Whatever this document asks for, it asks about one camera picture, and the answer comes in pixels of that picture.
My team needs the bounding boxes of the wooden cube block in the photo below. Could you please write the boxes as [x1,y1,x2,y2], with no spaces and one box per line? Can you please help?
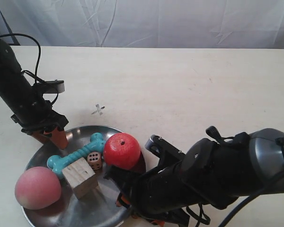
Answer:
[62,158,98,199]

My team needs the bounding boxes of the pink toy peach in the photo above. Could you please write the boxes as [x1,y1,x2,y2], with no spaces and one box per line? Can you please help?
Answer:
[15,166,62,210]

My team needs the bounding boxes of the teal toy bone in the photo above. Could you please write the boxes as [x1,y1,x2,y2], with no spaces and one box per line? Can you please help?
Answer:
[46,132,106,179]

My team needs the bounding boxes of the red toy apple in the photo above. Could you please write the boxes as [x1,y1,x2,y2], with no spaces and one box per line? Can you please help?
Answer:
[103,133,141,170]

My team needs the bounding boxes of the white backdrop cloth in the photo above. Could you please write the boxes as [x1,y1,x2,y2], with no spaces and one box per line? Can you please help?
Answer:
[0,0,284,49]

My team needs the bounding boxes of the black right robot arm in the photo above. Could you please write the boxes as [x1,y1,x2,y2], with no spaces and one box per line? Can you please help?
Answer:
[104,126,284,227]

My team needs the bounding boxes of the small wooden die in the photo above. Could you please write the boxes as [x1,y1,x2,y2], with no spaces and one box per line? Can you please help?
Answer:
[87,151,102,170]

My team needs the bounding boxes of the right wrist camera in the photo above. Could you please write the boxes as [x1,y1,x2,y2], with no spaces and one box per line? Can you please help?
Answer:
[145,135,185,168]

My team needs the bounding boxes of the round steel plate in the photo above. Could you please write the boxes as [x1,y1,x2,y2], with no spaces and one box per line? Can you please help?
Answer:
[22,125,132,227]

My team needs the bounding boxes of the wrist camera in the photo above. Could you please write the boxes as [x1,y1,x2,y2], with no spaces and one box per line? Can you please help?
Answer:
[33,80,65,95]
[145,135,185,168]

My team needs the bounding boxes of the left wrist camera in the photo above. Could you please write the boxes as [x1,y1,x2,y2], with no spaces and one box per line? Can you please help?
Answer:
[33,80,65,95]

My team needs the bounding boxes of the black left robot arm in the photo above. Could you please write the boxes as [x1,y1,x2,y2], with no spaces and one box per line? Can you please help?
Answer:
[0,39,68,149]

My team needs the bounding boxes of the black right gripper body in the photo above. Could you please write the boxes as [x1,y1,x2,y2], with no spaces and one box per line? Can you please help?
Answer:
[104,164,201,225]

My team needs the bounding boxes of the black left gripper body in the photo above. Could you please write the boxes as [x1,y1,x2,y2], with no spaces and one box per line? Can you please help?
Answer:
[11,100,69,135]

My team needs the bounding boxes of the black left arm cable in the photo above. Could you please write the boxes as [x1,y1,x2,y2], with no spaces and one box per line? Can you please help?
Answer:
[0,34,60,105]

